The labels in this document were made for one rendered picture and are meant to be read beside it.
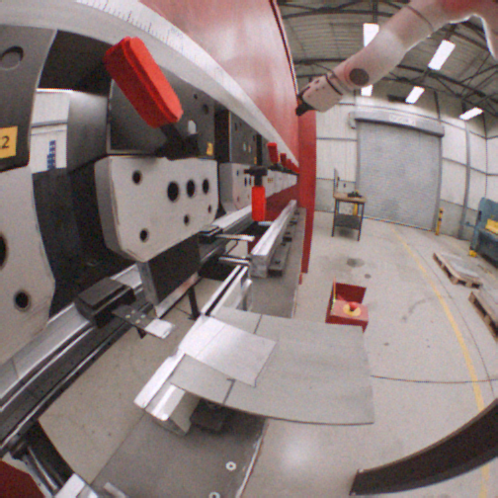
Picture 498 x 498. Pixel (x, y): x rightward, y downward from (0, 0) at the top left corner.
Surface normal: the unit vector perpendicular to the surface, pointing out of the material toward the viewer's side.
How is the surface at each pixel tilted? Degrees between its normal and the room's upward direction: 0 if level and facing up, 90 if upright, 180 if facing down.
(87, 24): 90
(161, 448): 0
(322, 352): 0
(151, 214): 90
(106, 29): 90
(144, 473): 0
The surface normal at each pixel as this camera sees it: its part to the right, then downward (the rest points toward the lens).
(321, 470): -0.01, -0.93
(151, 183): 0.96, 0.10
